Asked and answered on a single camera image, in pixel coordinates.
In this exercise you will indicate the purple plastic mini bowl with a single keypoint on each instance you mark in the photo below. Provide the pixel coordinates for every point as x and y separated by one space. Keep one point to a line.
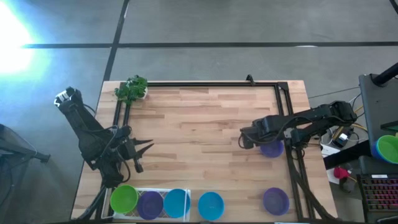
273 151
150 205
275 201

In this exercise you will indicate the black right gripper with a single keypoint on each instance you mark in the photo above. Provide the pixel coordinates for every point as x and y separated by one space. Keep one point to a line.
255 133

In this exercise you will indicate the blue plastic mini bowl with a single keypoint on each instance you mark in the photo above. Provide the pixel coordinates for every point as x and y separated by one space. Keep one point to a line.
373 151
211 206
176 203

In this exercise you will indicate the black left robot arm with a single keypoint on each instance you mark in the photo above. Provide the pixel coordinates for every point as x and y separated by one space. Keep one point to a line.
84 124

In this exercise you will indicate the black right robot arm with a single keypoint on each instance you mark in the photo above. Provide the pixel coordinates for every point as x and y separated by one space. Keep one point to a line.
326 115

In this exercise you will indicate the black power adapter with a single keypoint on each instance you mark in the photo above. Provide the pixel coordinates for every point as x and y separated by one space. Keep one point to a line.
342 139

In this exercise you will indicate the green plastic mini bowl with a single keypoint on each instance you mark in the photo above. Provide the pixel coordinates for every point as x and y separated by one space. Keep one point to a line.
123 199
388 148

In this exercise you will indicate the dark grey desk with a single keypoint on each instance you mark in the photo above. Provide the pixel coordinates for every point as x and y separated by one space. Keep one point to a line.
377 105

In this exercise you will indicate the black backlit keyboard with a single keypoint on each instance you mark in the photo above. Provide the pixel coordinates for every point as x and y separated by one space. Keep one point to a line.
379 194

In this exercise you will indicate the black clamp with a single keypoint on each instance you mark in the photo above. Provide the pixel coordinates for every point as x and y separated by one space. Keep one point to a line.
250 80

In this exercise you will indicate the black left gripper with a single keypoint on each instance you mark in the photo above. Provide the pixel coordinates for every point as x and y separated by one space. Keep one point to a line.
126 147

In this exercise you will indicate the black desk beam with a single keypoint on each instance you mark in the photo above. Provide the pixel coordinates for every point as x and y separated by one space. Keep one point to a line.
345 154

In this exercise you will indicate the white paper sheet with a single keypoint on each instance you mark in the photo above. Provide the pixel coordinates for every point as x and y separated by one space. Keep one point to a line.
329 151

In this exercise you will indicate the grey metal bracket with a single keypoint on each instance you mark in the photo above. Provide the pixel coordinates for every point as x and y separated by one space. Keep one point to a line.
287 133

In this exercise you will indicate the black diagonal frame brace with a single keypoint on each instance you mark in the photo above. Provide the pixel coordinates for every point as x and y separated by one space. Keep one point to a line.
311 199
93 202

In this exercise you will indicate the small red object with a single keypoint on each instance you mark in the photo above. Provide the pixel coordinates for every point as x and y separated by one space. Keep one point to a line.
340 172

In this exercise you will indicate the dark grey floor stand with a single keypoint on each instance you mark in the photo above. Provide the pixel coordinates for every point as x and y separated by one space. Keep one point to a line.
18 146

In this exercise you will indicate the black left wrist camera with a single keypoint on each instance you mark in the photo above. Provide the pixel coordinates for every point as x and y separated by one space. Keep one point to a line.
139 168

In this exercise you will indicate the green plant in white pot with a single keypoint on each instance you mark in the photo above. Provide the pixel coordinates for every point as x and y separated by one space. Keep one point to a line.
132 88

